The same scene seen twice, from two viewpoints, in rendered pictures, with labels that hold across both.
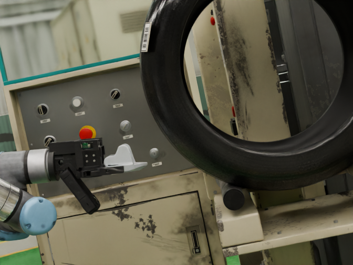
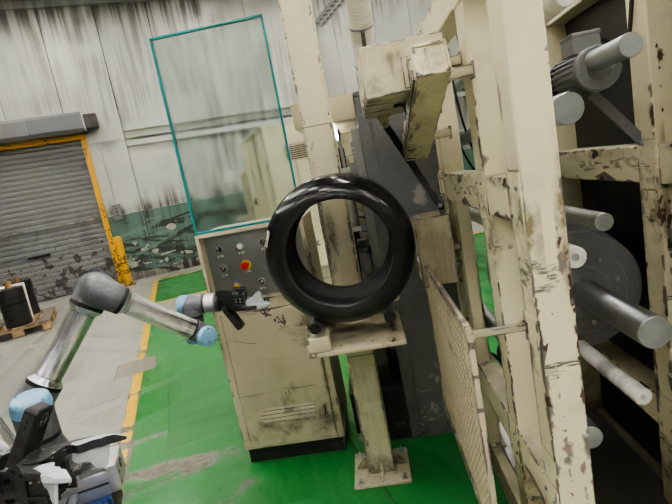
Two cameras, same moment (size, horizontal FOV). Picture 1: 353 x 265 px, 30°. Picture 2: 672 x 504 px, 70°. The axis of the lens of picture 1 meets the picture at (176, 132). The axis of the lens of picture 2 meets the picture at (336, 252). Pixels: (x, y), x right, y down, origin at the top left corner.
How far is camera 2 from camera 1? 0.55 m
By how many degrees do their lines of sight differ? 7
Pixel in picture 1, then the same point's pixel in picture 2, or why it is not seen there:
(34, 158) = (206, 299)
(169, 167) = not seen: hidden behind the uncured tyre
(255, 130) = (339, 275)
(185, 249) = (303, 334)
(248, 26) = (336, 214)
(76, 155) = (230, 299)
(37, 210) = (206, 333)
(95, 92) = (251, 240)
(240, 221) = (318, 340)
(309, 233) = (356, 348)
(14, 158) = (195, 299)
